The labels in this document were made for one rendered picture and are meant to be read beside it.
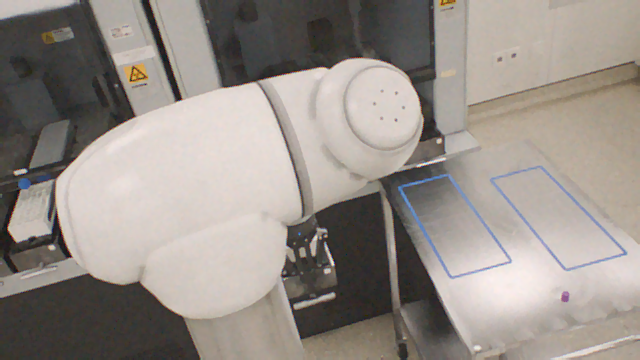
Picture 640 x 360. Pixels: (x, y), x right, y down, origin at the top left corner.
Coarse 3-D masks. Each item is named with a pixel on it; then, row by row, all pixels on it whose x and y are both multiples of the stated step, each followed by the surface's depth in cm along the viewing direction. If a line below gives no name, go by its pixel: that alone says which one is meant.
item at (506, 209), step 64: (384, 192) 143; (448, 192) 138; (512, 192) 134; (576, 192) 131; (448, 256) 121; (512, 256) 118; (576, 256) 115; (448, 320) 171; (512, 320) 105; (576, 320) 102
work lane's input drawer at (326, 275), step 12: (312, 216) 141; (324, 252) 128; (324, 264) 126; (288, 276) 125; (324, 276) 127; (288, 288) 127; (300, 288) 128; (324, 288) 130; (312, 300) 125; (324, 300) 126
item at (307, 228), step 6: (306, 222) 111; (312, 222) 113; (288, 228) 110; (294, 228) 110; (300, 228) 110; (306, 228) 111; (312, 228) 114; (288, 234) 111; (294, 234) 111; (300, 234) 111; (306, 234) 115; (312, 234) 116; (288, 240) 115; (300, 240) 116; (288, 246) 116; (300, 246) 117
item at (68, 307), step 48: (96, 0) 125; (144, 0) 138; (144, 96) 141; (0, 288) 154; (48, 288) 158; (96, 288) 162; (144, 288) 167; (0, 336) 164; (48, 336) 168; (96, 336) 173; (144, 336) 178
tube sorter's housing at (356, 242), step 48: (192, 0) 131; (192, 48) 137; (192, 96) 144; (432, 96) 165; (480, 144) 167; (336, 240) 175; (384, 240) 180; (336, 288) 188; (384, 288) 194; (432, 288) 200
